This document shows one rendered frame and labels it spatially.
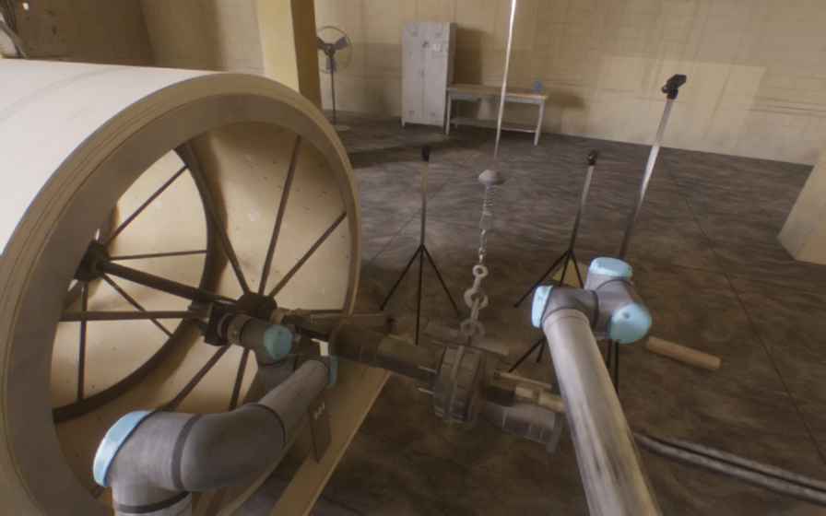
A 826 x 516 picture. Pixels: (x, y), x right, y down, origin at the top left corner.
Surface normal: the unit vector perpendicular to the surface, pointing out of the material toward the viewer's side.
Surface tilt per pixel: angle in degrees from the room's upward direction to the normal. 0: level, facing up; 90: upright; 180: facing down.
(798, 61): 90
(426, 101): 90
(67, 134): 27
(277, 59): 90
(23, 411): 90
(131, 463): 54
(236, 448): 49
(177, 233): 69
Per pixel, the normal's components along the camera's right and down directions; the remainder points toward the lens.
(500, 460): 0.03, -0.86
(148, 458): 0.00, -0.25
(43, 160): -0.17, -0.48
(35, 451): 0.93, 0.20
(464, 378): -0.25, -0.24
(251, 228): -0.35, 0.31
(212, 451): 0.50, -0.34
